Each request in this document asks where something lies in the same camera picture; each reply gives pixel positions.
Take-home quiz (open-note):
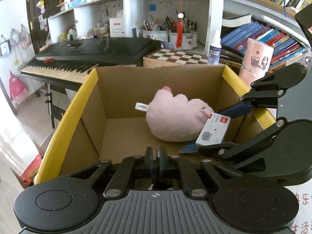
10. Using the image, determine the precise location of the row of leaning books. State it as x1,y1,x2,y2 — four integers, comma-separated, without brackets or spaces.
221,21,309,75

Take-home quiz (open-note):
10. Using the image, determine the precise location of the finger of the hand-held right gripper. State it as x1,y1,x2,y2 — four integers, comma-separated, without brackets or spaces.
178,118,286,177
217,69,288,120

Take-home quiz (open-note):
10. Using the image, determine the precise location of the white pen cup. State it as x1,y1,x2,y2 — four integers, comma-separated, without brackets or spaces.
142,29,169,42
169,31,198,50

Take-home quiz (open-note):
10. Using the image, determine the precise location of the white spray bottle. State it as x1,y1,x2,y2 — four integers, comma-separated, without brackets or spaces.
208,30,222,65

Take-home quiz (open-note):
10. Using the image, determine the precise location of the dark wooden door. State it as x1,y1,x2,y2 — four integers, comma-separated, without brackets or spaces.
26,0,70,51

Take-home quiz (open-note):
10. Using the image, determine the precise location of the white box with red label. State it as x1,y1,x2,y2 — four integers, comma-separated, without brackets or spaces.
109,17,126,37

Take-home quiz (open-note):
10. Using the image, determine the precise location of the blue tissue pack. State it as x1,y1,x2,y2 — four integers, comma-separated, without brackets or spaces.
68,0,92,8

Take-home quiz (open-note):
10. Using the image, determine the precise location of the black keyboard stand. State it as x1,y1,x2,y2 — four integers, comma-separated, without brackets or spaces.
45,83,66,129

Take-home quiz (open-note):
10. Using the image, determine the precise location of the yellow cardboard box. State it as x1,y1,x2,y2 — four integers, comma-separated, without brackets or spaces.
34,65,277,186

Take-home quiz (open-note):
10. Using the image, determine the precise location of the red tassel ornament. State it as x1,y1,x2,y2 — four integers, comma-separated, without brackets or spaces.
176,13,185,49

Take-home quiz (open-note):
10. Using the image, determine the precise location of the red paper bag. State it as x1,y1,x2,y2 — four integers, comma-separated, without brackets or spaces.
21,154,44,188

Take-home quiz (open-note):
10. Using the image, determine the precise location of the white carton with grey cat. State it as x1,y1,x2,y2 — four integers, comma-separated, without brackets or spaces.
196,112,231,146

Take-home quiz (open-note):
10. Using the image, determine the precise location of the pink backpack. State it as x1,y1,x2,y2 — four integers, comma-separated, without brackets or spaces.
9,71,28,103

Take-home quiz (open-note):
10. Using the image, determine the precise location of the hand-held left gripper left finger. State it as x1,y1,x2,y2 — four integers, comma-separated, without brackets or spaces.
69,147,158,199

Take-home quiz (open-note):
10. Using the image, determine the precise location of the pink cylinder container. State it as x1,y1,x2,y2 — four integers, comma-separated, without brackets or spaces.
238,38,274,84

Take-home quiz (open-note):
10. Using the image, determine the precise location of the black electronic keyboard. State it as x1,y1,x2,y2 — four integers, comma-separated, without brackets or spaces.
21,38,162,88

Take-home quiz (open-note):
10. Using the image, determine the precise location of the white bookshelf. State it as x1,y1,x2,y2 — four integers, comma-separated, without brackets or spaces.
47,0,312,61

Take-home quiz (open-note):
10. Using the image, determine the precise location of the wooden chessboard box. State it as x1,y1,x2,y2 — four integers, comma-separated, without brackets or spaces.
143,49,242,69

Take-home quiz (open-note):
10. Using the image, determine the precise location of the pink plush pig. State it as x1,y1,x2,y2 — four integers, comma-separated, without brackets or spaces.
134,86,215,142

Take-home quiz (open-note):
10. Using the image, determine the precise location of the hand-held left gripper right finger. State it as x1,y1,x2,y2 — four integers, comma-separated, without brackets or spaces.
157,147,243,198

